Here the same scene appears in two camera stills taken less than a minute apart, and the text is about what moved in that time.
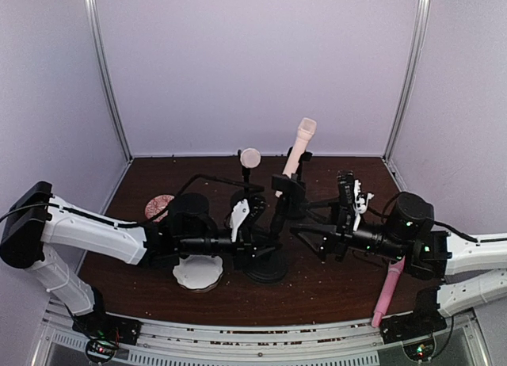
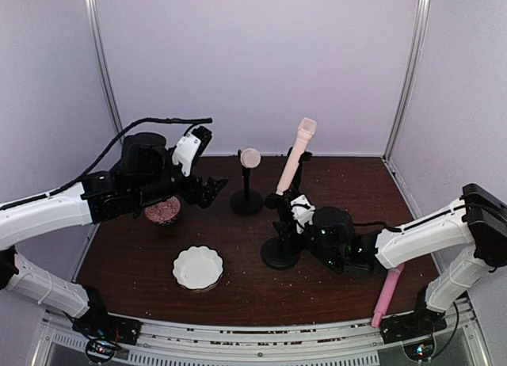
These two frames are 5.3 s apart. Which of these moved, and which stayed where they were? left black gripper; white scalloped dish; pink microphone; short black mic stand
Moved: left black gripper
Stayed: white scalloped dish; short black mic stand; pink microphone
